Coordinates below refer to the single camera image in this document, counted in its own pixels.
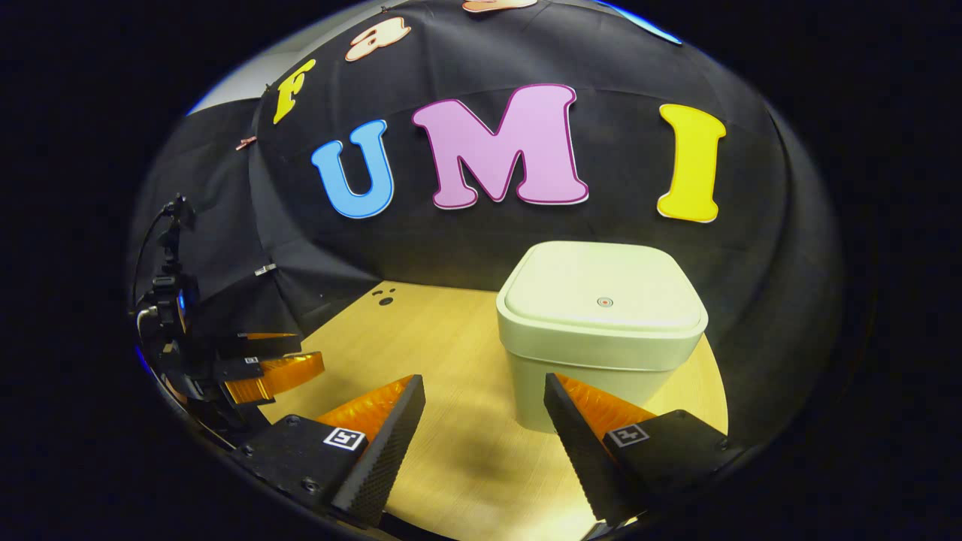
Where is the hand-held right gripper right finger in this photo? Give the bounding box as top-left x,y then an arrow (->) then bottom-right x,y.
544,372 -> 745,527

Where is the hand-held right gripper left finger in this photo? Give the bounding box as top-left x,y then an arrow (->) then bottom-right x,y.
229,374 -> 426,528

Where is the pale green garbage bin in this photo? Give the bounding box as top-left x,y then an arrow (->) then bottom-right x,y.
496,240 -> 709,434

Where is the wooden desktop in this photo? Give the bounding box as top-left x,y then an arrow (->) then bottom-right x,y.
259,282 -> 728,541

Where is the black backdrop cloth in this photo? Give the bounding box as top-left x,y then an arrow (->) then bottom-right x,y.
128,0 -> 843,452

